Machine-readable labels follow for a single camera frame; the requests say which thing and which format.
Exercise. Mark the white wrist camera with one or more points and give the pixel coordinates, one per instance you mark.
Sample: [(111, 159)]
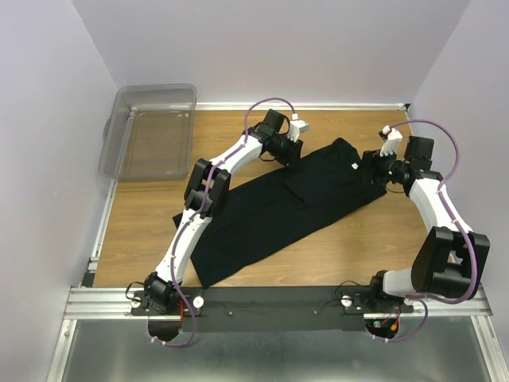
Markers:
[(391, 141), (297, 127)]

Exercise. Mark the clear plastic bin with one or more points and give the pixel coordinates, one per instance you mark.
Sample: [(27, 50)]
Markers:
[(149, 134)]

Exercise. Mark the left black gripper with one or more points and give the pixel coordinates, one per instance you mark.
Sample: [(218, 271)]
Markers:
[(293, 153)]

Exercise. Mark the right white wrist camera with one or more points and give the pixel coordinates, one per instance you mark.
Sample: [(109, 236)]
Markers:
[(391, 141)]

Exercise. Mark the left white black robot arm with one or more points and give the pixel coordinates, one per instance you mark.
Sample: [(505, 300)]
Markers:
[(204, 199)]

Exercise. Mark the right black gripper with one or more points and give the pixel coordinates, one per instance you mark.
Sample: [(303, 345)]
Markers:
[(372, 160)]

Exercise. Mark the black t shirt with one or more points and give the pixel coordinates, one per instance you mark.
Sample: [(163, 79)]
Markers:
[(279, 208)]

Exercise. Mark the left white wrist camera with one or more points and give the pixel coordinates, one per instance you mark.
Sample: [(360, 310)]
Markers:
[(297, 127)]

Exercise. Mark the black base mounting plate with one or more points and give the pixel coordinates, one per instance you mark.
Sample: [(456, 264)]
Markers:
[(268, 309)]

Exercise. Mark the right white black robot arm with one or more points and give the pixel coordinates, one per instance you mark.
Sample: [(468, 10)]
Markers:
[(450, 262)]

